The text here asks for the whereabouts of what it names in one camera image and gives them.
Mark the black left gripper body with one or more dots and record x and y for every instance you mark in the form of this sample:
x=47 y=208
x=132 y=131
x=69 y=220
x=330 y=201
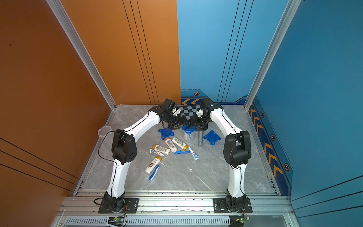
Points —
x=175 y=121

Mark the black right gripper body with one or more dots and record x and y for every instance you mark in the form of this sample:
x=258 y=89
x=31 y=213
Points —
x=201 y=122

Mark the blue lid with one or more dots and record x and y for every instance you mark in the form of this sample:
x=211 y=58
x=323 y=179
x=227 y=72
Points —
x=212 y=138
x=166 y=133
x=189 y=129

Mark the white bottle orange cap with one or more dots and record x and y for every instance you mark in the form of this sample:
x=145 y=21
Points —
x=153 y=164
x=170 y=144
x=161 y=149
x=180 y=143

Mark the blue toothbrush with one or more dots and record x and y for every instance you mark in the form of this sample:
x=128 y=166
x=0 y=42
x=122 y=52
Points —
x=154 y=173
x=182 y=152

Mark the clear plastic container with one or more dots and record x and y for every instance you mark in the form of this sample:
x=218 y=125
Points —
x=188 y=137
x=103 y=131

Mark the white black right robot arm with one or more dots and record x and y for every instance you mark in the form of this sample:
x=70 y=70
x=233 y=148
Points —
x=236 y=151

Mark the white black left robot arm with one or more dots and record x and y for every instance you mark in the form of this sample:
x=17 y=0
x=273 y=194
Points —
x=124 y=151

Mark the silver microphone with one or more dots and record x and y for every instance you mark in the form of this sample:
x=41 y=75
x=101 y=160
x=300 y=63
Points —
x=200 y=138

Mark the black white checkerboard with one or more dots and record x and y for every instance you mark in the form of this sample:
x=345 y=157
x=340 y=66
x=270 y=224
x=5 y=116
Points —
x=189 y=111

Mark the blue lid by microphone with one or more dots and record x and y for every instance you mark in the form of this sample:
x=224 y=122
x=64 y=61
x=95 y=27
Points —
x=212 y=138

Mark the toothpaste tube right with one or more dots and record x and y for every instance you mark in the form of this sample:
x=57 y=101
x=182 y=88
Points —
x=195 y=156

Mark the toothpaste tube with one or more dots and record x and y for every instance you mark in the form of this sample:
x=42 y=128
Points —
x=195 y=156
x=157 y=152

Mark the toothpaste tube left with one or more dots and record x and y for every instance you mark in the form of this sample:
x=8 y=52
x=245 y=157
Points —
x=157 y=152

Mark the circuit board right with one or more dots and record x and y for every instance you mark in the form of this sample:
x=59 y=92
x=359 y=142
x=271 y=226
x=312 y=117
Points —
x=238 y=221

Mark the green circuit board left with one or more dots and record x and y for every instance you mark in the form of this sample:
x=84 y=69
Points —
x=118 y=221

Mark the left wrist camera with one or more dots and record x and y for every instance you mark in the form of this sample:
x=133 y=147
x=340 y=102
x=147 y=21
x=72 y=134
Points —
x=169 y=105

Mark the aluminium front rail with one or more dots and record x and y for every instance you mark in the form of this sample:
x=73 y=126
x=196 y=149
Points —
x=178 y=203

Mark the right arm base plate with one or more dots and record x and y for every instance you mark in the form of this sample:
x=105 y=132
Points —
x=219 y=205

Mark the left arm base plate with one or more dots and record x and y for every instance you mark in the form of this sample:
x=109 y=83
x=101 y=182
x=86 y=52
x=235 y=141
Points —
x=126 y=205

